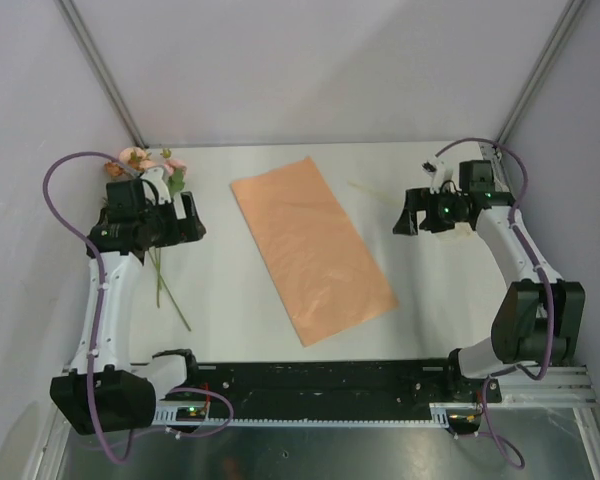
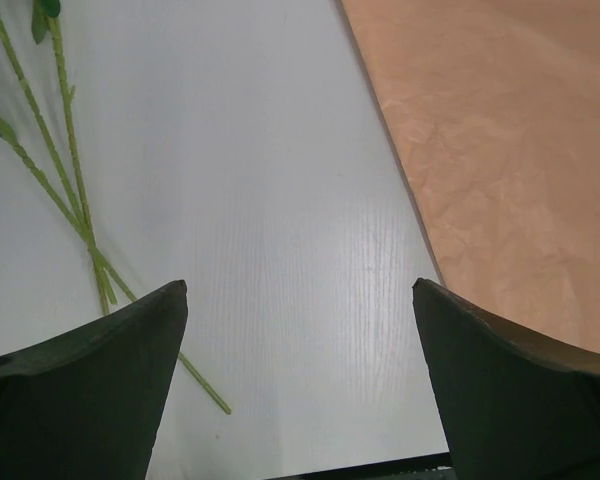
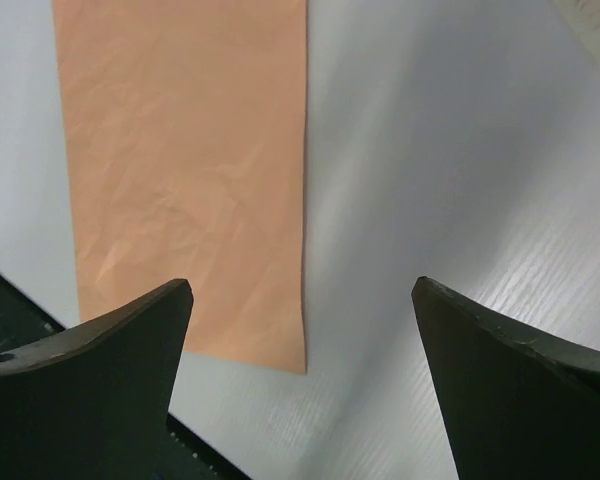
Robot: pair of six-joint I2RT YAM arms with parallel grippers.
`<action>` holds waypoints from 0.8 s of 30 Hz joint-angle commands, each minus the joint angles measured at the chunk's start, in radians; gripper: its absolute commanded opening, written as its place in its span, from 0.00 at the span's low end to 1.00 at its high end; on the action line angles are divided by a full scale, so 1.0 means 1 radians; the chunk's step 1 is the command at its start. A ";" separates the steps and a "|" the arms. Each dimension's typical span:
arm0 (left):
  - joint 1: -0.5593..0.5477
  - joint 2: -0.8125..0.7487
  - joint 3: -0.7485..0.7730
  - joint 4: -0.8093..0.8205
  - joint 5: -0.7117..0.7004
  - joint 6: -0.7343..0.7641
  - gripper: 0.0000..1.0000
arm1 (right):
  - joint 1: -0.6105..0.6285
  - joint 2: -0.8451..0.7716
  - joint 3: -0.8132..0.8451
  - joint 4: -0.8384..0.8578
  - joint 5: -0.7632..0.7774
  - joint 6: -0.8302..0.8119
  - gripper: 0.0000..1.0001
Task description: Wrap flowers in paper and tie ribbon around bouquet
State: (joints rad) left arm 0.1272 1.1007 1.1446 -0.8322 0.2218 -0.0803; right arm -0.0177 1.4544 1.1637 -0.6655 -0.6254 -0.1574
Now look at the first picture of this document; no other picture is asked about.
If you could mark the left aluminium corner post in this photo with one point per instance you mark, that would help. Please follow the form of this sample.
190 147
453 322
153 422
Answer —
83 38

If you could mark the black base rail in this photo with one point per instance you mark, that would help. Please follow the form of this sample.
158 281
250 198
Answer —
334 393

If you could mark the orange beige wrapping paper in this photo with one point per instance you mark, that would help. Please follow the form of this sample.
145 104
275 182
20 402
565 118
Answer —
323 271

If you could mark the aluminium corner post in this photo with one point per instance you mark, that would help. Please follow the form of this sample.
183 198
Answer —
83 38
553 47

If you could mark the cream ribbon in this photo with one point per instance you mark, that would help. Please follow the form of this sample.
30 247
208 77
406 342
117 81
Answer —
455 234

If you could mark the pink fake flower stem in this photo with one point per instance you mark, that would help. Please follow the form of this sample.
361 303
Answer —
165 166

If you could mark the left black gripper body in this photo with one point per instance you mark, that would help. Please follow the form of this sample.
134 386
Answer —
164 224

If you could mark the white fake flower stem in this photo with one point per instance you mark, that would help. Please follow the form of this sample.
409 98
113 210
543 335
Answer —
155 258

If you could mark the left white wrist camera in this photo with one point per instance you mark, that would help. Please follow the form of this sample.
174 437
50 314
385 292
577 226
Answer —
157 182

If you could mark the right aluminium corner post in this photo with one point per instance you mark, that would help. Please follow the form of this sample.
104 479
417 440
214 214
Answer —
553 47

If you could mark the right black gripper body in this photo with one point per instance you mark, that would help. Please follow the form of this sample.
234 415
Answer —
441 211

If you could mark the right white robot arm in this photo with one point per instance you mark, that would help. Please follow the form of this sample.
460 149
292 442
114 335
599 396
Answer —
538 322

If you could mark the brown orange fake flower stem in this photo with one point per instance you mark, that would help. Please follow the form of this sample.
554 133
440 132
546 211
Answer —
115 170

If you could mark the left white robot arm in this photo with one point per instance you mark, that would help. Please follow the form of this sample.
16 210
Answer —
102 391

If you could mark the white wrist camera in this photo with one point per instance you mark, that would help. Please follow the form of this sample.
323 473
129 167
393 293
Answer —
439 171
157 182

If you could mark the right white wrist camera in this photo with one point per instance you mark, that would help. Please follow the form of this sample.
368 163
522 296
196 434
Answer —
439 171

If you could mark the aluminium frame profile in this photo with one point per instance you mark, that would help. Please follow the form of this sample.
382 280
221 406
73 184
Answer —
561 387

